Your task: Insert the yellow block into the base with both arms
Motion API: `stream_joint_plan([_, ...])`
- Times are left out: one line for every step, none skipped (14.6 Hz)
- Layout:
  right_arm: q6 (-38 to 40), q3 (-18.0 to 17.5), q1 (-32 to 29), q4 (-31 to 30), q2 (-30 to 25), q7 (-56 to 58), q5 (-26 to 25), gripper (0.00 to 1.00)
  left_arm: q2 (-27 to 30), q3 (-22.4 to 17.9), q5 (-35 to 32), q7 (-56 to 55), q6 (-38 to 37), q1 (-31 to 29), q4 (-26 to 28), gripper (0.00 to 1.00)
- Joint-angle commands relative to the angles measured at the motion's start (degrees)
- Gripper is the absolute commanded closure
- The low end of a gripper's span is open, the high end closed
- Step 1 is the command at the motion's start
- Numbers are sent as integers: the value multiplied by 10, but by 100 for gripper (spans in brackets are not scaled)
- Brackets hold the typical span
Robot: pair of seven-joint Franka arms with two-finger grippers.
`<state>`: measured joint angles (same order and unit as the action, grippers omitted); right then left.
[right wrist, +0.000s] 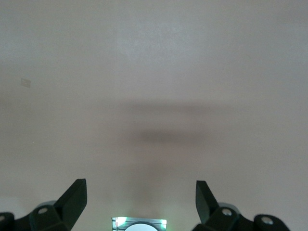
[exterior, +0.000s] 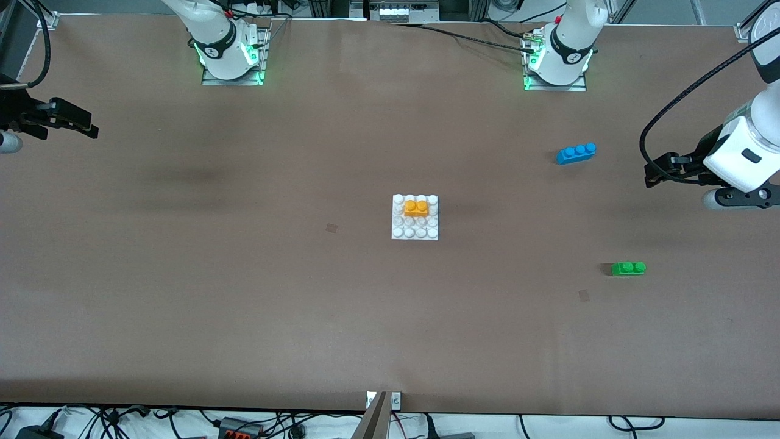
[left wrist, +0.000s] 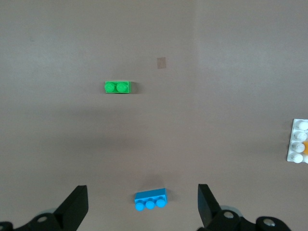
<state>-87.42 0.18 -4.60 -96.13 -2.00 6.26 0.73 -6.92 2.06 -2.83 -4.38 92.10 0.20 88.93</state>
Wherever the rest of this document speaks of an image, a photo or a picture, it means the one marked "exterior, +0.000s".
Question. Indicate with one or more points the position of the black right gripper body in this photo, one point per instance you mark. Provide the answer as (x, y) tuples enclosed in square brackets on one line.
[(18, 113)]

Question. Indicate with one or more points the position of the black orange connector box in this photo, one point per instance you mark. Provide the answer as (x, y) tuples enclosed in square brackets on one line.
[(241, 428)]

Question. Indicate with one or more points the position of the small metal corner bracket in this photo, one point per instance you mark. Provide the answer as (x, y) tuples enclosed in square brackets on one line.
[(744, 32), (47, 21)]

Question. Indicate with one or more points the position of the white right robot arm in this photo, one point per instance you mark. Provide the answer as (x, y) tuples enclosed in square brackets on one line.
[(213, 42)]

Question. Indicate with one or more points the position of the black power adapter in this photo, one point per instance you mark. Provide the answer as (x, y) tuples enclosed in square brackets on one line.
[(39, 433)]

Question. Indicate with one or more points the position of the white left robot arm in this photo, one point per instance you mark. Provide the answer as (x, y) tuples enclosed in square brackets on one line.
[(563, 49)]

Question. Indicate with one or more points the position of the blue three-stud block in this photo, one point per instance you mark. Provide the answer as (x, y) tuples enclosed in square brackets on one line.
[(576, 153)]

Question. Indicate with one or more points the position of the white studded base plate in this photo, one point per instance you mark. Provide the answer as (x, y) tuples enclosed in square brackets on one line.
[(414, 230)]

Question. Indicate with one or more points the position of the yellow two-stud block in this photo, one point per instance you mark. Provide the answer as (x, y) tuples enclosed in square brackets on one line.
[(416, 209)]

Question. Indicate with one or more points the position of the aluminium profile bar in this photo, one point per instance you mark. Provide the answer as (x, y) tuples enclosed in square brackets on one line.
[(375, 421)]

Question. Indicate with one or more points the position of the green two-stud block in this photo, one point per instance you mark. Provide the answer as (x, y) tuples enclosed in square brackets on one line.
[(628, 268)]

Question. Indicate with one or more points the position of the white power strip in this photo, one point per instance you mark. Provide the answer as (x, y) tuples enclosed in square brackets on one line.
[(402, 11)]

